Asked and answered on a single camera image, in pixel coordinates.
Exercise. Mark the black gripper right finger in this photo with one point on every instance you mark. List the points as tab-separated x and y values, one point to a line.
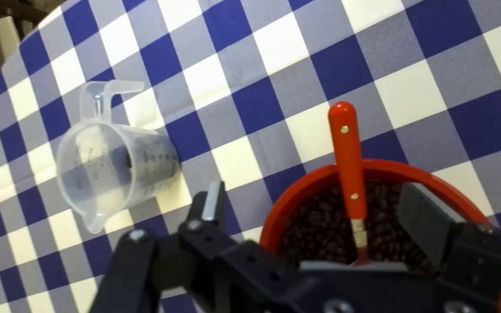
435	222

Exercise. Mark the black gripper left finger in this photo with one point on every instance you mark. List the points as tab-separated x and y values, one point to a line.
206	214

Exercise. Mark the orange handled metal spoon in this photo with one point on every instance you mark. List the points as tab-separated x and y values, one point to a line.
345	136

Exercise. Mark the red bowl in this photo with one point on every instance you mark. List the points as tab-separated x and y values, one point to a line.
482	285

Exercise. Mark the clear plastic measuring jug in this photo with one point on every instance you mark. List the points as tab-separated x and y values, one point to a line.
105	167

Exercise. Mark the dark coffee beans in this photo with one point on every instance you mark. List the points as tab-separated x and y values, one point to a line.
321	229

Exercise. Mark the blue white checkered tablecloth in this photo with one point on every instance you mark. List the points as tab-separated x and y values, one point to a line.
242	87

